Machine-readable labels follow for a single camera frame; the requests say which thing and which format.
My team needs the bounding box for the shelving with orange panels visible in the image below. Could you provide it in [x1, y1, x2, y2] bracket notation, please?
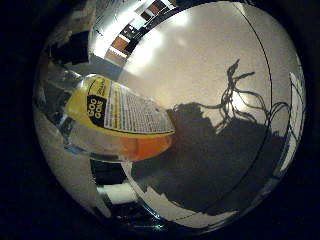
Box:
[103, 0, 183, 67]

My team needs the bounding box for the yellow label spray bottle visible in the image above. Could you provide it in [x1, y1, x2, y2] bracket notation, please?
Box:
[63, 73, 177, 164]

